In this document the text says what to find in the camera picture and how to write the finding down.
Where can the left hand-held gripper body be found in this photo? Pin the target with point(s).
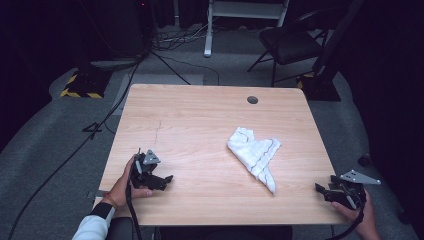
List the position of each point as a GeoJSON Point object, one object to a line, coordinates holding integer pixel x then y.
{"type": "Point", "coordinates": [142, 171]}

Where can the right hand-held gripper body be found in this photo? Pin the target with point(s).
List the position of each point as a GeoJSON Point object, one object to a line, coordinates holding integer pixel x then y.
{"type": "Point", "coordinates": [348, 193]}

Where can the white towel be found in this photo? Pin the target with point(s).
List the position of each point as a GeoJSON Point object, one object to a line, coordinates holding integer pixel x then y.
{"type": "Point", "coordinates": [255, 155]}

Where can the person's left hand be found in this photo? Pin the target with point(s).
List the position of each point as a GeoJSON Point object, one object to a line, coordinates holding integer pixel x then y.
{"type": "Point", "coordinates": [120, 191]}

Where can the person's right hand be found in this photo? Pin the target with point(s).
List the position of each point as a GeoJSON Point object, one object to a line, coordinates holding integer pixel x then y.
{"type": "Point", "coordinates": [366, 225]}

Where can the black caster wheel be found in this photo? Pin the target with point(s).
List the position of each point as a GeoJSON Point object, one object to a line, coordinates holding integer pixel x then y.
{"type": "Point", "coordinates": [364, 160]}

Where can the grey tape strip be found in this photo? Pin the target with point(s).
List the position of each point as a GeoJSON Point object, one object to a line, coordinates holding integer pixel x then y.
{"type": "Point", "coordinates": [100, 194]}

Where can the person's dark lap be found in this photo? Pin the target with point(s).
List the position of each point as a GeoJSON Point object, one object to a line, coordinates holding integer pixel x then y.
{"type": "Point", "coordinates": [226, 233]}

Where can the black stand with striped base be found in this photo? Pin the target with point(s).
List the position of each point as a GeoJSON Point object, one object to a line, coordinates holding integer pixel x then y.
{"type": "Point", "coordinates": [321, 88]}

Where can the black yellow-striped stand base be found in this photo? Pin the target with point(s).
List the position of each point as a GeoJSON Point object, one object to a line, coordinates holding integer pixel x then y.
{"type": "Point", "coordinates": [86, 83]}

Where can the black equipment case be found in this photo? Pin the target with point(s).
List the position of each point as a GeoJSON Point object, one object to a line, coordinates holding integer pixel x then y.
{"type": "Point", "coordinates": [126, 30]}

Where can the black folding chair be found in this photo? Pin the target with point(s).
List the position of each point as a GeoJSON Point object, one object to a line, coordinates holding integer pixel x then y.
{"type": "Point", "coordinates": [286, 43]}

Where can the white desk frame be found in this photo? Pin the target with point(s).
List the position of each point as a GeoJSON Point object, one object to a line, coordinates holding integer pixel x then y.
{"type": "Point", "coordinates": [208, 33]}

